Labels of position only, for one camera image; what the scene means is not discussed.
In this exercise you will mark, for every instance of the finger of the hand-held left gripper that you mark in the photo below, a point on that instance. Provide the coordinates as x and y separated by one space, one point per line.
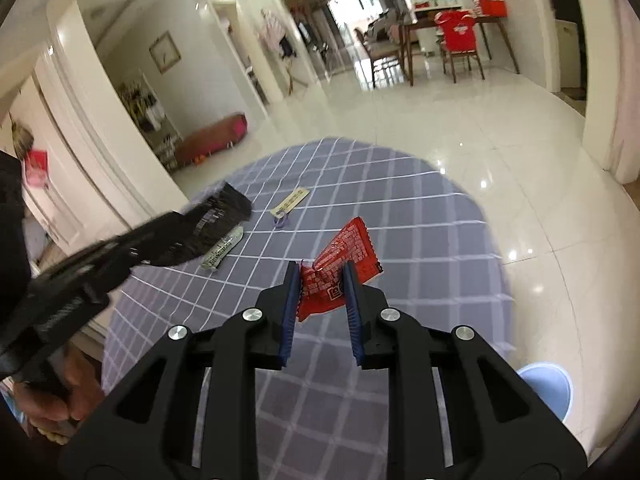
145 237

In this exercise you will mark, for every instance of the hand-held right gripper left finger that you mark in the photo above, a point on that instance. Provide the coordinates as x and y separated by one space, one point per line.
289 310

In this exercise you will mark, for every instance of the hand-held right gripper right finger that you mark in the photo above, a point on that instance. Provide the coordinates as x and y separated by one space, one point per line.
351 310

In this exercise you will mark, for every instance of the red snack wrapper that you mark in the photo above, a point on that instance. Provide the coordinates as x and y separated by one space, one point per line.
345 250

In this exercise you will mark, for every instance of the light blue plastic bucket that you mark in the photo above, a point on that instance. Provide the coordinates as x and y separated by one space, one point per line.
547 390

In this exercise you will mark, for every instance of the person's left hand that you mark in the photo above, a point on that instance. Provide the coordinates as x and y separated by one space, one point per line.
50 402

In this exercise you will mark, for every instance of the silver snack wrapper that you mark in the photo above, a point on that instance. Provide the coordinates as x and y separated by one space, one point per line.
222 249

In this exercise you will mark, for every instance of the low shoe rack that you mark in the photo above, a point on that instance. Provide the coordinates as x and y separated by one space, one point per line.
170 150

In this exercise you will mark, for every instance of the orange slippers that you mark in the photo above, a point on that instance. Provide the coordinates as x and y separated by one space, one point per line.
201 159

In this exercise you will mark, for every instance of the person's black clothing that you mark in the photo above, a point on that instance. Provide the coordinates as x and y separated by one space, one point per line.
10 220

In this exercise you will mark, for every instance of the purple checkered tablecloth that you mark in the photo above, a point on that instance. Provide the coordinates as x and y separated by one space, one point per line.
425 240

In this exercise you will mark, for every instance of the beige paper label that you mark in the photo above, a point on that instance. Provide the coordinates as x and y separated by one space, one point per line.
290 201

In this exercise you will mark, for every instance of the red low bench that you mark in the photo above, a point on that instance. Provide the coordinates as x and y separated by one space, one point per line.
215 137

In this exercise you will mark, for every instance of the white metal rack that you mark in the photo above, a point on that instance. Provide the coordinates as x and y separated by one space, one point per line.
142 105

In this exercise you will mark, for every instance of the straw broom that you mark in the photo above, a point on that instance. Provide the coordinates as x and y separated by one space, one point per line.
21 139

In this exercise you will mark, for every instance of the framed bird picture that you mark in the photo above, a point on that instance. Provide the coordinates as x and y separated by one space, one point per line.
165 52

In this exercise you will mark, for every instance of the wooden coat stand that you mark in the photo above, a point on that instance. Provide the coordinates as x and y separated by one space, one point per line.
294 72

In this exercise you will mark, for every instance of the white hanging garment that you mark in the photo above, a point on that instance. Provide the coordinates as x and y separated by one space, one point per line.
272 30

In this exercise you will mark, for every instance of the wooden dining chair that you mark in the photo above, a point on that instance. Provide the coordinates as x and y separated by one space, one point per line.
385 52
462 62

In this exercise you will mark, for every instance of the white sideboard cabinet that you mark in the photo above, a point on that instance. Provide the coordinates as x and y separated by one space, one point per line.
426 40

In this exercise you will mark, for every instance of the grey massage chair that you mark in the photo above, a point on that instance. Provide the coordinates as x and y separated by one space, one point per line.
382 25

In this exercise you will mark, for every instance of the dark wooden dining table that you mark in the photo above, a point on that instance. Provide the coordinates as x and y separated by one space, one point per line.
425 23

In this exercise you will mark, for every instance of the red shirt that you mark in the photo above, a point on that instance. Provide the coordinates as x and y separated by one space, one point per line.
456 32

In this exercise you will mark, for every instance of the red tote bag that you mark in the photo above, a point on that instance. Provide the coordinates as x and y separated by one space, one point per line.
492 4

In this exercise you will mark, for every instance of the red wall decoration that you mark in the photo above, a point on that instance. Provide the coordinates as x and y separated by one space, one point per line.
36 169

